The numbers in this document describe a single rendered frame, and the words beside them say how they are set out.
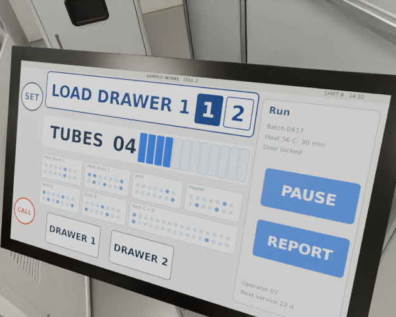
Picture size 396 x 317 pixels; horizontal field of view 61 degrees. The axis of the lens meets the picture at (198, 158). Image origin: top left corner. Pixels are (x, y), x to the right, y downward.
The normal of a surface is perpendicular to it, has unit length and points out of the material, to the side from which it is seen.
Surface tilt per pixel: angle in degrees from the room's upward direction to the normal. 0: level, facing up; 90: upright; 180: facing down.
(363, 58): 90
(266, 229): 50
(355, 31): 90
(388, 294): 0
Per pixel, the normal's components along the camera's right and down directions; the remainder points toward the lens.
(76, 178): -0.33, 0.07
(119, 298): -0.11, -0.70
